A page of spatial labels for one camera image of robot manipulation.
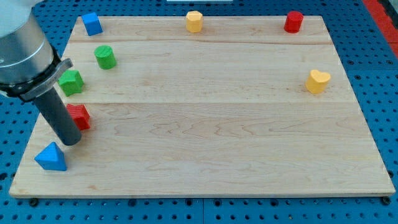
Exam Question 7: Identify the blue triangle block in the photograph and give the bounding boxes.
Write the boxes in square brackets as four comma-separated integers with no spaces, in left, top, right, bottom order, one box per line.
[34,142,67,171]

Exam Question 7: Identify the yellow heart block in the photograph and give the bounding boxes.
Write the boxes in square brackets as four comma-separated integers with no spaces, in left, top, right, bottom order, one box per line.
[305,70,331,94]

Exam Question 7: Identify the yellow hexagon block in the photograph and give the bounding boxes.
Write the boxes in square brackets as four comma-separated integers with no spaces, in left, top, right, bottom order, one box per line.
[185,11,203,33]

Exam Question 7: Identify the green star block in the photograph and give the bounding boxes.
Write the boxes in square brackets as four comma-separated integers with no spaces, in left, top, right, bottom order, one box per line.
[58,70,84,96]

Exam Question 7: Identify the green cylinder block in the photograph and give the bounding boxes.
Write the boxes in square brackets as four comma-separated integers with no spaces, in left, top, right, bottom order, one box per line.
[94,45,117,70]

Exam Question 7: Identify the red star block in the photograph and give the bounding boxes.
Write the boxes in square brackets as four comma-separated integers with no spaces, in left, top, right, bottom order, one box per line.
[67,104,90,131]

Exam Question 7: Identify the blue cube block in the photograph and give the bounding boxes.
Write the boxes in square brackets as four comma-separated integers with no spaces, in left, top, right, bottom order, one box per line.
[81,12,103,36]

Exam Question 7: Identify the red cylinder block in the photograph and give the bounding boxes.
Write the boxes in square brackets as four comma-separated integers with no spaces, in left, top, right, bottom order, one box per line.
[284,11,303,34]

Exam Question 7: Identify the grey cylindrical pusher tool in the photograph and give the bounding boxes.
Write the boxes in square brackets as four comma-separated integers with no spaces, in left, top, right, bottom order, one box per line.
[34,88,81,146]

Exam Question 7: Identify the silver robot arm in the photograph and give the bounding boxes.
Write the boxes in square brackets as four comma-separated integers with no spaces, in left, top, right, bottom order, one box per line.
[1,0,81,146]

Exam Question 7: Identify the wooden board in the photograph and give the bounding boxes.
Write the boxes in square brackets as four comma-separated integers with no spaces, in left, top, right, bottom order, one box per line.
[9,16,396,198]

